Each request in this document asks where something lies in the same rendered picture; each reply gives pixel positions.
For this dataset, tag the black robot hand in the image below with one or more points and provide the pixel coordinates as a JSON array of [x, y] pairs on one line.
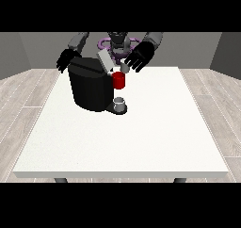
[[141, 55], [65, 59]]

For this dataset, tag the small grey coffee pod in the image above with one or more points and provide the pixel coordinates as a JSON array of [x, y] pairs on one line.
[[124, 68]]

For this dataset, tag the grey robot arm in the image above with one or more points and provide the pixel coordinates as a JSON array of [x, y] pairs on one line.
[[78, 40], [154, 37]]

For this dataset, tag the red pod holder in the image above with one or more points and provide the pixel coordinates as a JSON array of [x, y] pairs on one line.
[[118, 79]]

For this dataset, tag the black coffee machine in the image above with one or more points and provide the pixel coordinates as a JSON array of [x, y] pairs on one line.
[[91, 84]]

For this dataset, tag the pale grey machine lid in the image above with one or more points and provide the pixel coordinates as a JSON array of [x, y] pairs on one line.
[[105, 60]]

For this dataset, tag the grey robot trunk purple rings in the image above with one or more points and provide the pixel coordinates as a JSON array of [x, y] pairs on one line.
[[117, 45]]

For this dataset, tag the small grey cup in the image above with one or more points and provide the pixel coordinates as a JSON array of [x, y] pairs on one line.
[[119, 104]]

